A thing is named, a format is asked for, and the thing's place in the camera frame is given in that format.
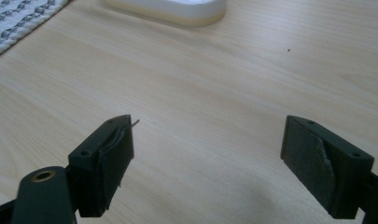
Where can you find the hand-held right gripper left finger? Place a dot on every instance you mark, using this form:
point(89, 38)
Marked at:
point(98, 168)

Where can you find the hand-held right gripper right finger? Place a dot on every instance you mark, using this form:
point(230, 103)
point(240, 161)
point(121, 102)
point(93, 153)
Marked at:
point(326, 168)

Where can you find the white patterned cloth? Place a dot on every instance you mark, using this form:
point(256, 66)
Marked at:
point(15, 18)

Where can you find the white oval dish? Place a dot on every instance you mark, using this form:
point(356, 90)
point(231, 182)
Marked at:
point(177, 9)

